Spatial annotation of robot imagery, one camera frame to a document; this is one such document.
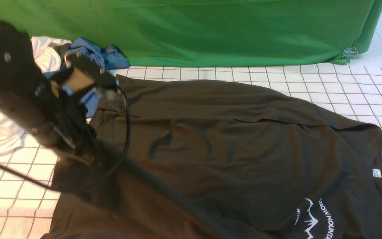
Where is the blue shirt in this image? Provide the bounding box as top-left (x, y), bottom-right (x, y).
top-left (43, 37), bottom-right (130, 118)

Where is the green backdrop cloth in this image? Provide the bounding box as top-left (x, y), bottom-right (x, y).
top-left (0, 0), bottom-right (382, 67)

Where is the metal binder clip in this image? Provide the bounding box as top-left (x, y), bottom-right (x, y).
top-left (341, 47), bottom-right (359, 60)

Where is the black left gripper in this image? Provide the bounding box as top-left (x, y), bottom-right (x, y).
top-left (52, 96), bottom-right (97, 166)

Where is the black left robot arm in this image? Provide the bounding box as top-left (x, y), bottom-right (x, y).
top-left (0, 20), bottom-right (117, 166)

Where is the black left camera cable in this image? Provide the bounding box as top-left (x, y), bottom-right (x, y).
top-left (0, 90), bottom-right (132, 195)

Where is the dark gray long-sleeved shirt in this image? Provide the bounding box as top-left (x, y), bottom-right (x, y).
top-left (42, 75), bottom-right (382, 239)

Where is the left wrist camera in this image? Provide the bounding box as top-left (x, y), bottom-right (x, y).
top-left (49, 52), bottom-right (120, 102)

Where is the white shirt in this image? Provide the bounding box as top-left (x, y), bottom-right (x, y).
top-left (0, 36), bottom-right (71, 154)

